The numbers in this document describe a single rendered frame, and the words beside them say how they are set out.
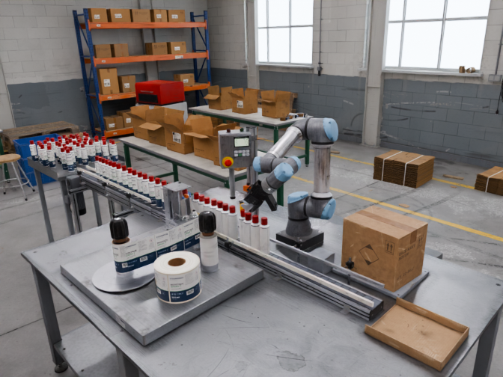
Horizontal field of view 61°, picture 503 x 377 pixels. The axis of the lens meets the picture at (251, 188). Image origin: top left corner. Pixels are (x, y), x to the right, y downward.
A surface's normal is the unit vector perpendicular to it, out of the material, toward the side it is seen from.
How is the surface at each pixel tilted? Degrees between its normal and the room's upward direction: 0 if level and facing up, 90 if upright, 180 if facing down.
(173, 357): 0
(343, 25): 90
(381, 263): 90
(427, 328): 0
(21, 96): 90
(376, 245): 90
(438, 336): 0
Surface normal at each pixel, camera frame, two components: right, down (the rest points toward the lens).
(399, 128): -0.75, 0.24
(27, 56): 0.66, 0.24
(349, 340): -0.03, -0.94
